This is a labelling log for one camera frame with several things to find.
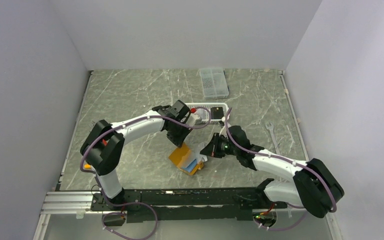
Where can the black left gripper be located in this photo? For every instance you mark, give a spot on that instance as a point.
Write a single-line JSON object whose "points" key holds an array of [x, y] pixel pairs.
{"points": [[179, 141]]}

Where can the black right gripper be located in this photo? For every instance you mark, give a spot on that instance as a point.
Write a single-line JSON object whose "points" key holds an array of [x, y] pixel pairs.
{"points": [[210, 150]]}

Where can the orange leather card holder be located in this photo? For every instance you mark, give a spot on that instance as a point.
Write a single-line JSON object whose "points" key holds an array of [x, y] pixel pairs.
{"points": [[188, 160]]}

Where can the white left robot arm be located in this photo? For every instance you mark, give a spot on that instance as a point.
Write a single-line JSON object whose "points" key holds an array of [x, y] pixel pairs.
{"points": [[102, 150]]}

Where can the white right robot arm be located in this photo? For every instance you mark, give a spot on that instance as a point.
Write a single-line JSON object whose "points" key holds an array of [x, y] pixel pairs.
{"points": [[308, 184]]}

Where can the black card stack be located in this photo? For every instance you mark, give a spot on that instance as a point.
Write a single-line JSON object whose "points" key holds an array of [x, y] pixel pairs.
{"points": [[217, 113]]}

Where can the white plastic basket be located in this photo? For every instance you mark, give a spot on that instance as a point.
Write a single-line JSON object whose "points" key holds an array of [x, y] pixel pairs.
{"points": [[203, 109]]}

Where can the clear plastic screw box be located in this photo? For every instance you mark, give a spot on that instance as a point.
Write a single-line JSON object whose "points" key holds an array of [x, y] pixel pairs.
{"points": [[214, 84]]}

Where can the silver open end wrench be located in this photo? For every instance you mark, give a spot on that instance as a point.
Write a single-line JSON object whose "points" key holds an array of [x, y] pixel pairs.
{"points": [[271, 128]]}

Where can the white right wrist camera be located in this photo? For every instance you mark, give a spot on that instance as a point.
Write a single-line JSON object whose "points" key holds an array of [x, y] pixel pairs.
{"points": [[223, 131]]}

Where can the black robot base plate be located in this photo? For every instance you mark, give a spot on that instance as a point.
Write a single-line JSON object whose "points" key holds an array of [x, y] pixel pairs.
{"points": [[148, 213]]}

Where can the aluminium frame rail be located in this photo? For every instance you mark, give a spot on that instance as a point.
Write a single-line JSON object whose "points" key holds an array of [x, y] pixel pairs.
{"points": [[79, 202]]}

